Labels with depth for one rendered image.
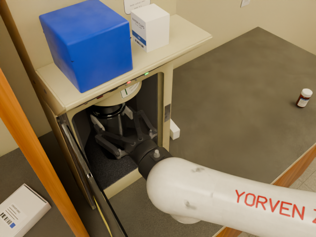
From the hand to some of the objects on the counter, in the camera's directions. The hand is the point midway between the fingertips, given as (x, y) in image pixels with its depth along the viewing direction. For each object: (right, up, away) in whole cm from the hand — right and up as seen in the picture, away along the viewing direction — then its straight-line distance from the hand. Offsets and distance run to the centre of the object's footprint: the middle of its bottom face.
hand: (110, 114), depth 83 cm
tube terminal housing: (-2, -16, +20) cm, 26 cm away
